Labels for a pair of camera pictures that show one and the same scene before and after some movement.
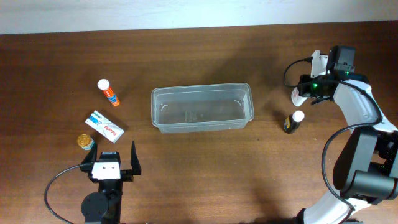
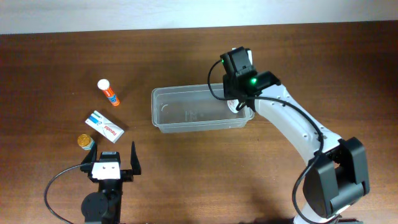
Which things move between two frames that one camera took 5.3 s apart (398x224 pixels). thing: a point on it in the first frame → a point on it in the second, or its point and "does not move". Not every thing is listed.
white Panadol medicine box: x=104 y=127 does not move
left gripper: x=126 y=173 does not move
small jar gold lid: x=85 y=142 does not move
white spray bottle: x=296 y=98 → x=232 y=104
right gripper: x=316 y=99 → x=232 y=91
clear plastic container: x=202 y=107 does not move
